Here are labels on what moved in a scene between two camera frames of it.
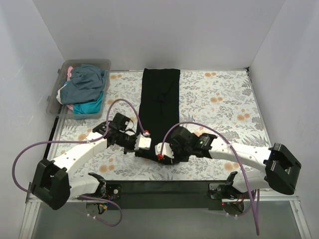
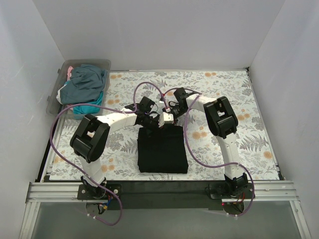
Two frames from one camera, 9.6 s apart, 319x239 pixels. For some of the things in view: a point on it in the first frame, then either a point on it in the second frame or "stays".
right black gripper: x=168 y=157 to x=174 y=111
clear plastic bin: x=56 y=109 stays
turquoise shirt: x=93 y=107 stays
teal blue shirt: x=87 y=81 stays
